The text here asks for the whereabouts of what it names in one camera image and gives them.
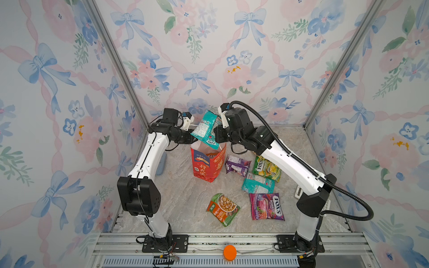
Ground purple Fox's berries candy bag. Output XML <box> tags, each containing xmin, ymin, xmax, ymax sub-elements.
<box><xmin>249</xmin><ymin>193</ymin><xmax>285</xmax><ymax>221</ymax></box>

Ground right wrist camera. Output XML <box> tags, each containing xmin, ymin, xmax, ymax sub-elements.
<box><xmin>218</xmin><ymin>103</ymin><xmax>230</xmax><ymax>128</ymax></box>

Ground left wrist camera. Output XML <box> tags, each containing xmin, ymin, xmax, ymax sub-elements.
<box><xmin>181</xmin><ymin>112</ymin><xmax>194</xmax><ymax>131</ymax></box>

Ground orange round button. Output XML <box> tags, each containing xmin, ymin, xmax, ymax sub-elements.
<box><xmin>223</xmin><ymin>245</ymin><xmax>237</xmax><ymax>261</ymax></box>

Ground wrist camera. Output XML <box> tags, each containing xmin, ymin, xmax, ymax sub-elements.
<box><xmin>181</xmin><ymin>112</ymin><xmax>194</xmax><ymax>131</ymax></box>
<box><xmin>218</xmin><ymin>103</ymin><xmax>230</xmax><ymax>128</ymax></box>

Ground aluminium corner post right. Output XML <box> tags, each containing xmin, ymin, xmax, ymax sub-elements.
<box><xmin>303</xmin><ymin>0</ymin><xmax>385</xmax><ymax>131</ymax></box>

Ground green Fox's tea candy bag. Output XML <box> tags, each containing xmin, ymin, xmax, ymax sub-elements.
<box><xmin>252</xmin><ymin>156</ymin><xmax>282</xmax><ymax>183</ymax></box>

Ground aluminium corner post left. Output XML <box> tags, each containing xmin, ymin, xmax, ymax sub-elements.
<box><xmin>83</xmin><ymin>0</ymin><xmax>149</xmax><ymax>129</ymax></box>

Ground red paper gift bag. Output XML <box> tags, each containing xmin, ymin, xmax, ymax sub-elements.
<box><xmin>191</xmin><ymin>140</ymin><xmax>226</xmax><ymax>183</ymax></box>

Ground white calculator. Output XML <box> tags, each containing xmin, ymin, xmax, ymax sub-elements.
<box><xmin>294</xmin><ymin>186</ymin><xmax>303</xmax><ymax>199</ymax></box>

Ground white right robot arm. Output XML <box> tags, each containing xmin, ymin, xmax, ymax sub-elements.
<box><xmin>214</xmin><ymin>103</ymin><xmax>332</xmax><ymax>252</ymax></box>

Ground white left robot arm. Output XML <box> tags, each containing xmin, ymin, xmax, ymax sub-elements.
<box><xmin>117</xmin><ymin>108</ymin><xmax>197</xmax><ymax>241</ymax></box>

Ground aluminium corner post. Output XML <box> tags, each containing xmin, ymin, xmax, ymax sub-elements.
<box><xmin>83</xmin><ymin>0</ymin><xmax>149</xmax><ymax>129</ymax></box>
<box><xmin>303</xmin><ymin>0</ymin><xmax>385</xmax><ymax>131</ymax></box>

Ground orange green noodle packet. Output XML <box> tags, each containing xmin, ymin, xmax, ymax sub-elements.
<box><xmin>207</xmin><ymin>193</ymin><xmax>241</xmax><ymax>227</ymax></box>

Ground purple snack packet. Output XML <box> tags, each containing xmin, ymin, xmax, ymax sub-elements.
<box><xmin>225</xmin><ymin>155</ymin><xmax>251</xmax><ymax>177</ymax></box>

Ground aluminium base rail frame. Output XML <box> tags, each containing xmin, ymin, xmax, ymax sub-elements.
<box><xmin>87</xmin><ymin>233</ymin><xmax>381</xmax><ymax>268</ymax></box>

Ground teal snack bag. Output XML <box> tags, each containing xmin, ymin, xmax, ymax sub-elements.
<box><xmin>241</xmin><ymin>173</ymin><xmax>275</xmax><ymax>194</ymax></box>
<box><xmin>191</xmin><ymin>111</ymin><xmax>222</xmax><ymax>150</ymax></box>

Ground black corrugated cable conduit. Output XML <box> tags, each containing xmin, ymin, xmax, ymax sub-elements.
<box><xmin>229</xmin><ymin>100</ymin><xmax>374</xmax><ymax>222</ymax></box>

